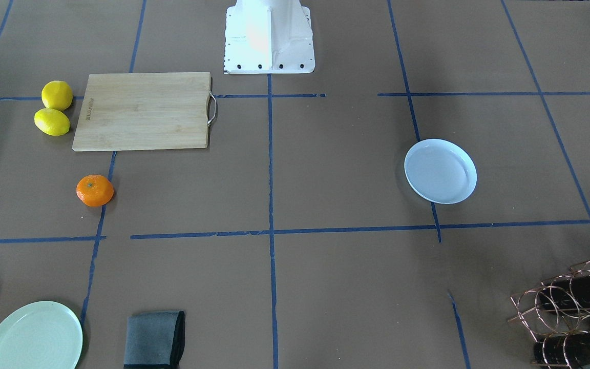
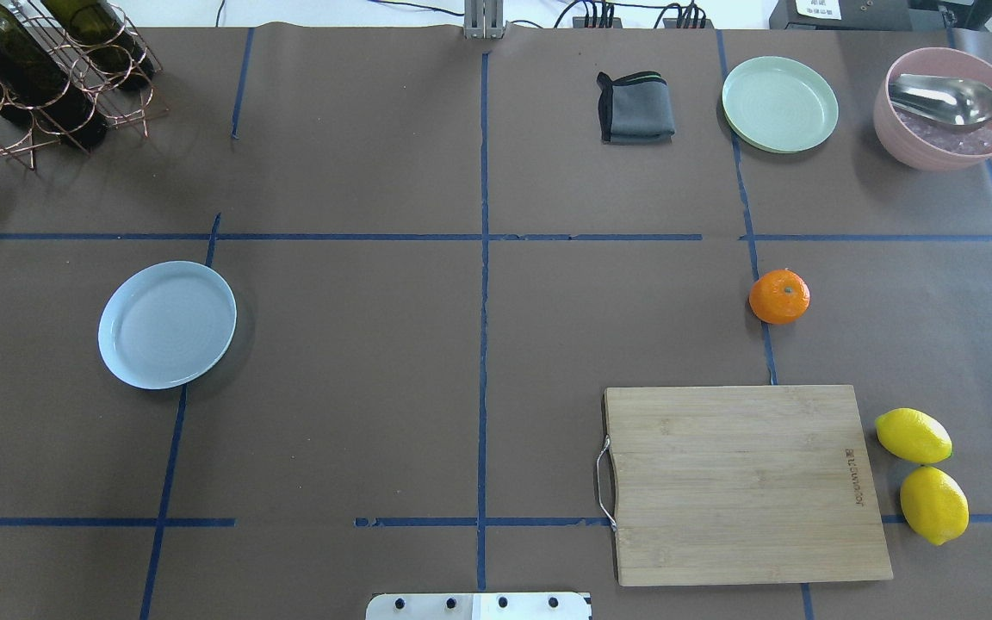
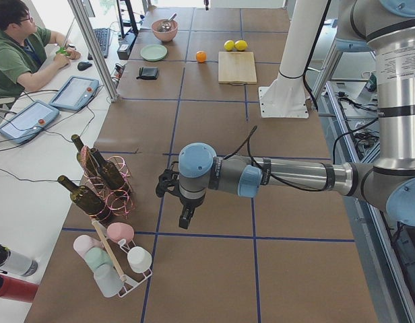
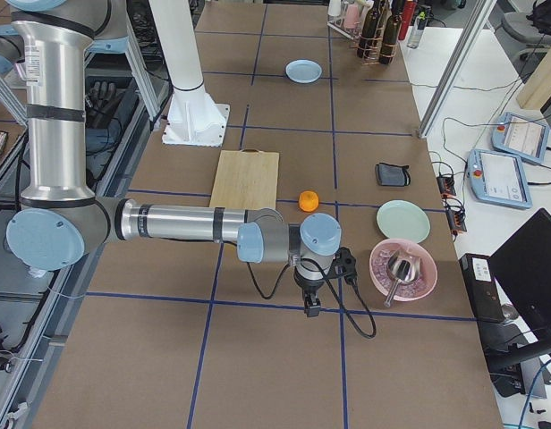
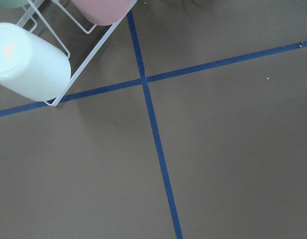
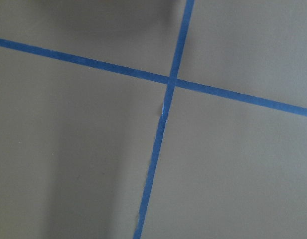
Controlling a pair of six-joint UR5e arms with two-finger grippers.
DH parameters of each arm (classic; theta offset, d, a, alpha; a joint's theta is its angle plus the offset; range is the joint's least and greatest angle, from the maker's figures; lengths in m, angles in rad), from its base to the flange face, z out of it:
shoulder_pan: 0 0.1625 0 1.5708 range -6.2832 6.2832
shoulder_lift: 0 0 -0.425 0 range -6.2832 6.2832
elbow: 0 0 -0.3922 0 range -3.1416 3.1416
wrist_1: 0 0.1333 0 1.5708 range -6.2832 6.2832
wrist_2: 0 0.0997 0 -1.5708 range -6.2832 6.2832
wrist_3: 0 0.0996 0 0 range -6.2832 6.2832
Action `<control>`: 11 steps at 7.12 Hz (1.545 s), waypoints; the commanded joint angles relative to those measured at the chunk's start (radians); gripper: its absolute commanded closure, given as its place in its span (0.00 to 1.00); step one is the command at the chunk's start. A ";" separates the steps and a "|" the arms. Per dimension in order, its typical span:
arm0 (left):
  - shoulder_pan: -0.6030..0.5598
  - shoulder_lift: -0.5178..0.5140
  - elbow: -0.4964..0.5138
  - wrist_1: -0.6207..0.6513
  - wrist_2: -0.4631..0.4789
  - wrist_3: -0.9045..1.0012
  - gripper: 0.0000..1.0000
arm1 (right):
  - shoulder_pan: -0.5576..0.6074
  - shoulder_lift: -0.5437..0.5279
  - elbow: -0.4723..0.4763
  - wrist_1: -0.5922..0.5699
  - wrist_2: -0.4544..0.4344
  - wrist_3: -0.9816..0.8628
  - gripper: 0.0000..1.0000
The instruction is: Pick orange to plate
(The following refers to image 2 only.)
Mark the light blue plate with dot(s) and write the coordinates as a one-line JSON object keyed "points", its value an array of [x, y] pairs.
{"points": [[167, 325]]}

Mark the light green plate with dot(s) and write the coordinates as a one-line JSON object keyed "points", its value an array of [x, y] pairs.
{"points": [[779, 105]]}

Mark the folded grey cloth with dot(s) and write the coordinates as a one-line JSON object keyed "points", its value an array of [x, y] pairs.
{"points": [[635, 109]]}

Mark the orange mandarin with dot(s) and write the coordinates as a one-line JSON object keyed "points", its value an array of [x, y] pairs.
{"points": [[779, 297]]}

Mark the orange black usb hub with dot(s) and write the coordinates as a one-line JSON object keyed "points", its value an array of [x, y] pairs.
{"points": [[594, 16], [676, 16]]}

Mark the bamboo cutting board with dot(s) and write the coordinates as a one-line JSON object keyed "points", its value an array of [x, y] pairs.
{"points": [[742, 485]]}

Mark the black desktop box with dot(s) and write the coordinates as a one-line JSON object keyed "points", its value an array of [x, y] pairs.
{"points": [[840, 15]]}

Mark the yellow lemon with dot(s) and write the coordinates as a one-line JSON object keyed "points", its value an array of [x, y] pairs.
{"points": [[914, 436], [934, 505]]}

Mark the pink bowl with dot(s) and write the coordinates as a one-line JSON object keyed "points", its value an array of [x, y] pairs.
{"points": [[898, 141]]}

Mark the clear ice cubes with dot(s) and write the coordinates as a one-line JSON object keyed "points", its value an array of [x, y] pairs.
{"points": [[951, 139]]}

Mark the aluminium frame post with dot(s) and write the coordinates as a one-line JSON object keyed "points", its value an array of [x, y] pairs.
{"points": [[484, 19]]}

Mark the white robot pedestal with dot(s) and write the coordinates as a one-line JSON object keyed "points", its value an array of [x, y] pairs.
{"points": [[481, 605]]}

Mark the copper wire bottle rack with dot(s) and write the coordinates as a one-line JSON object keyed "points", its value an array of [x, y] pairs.
{"points": [[71, 72]]}

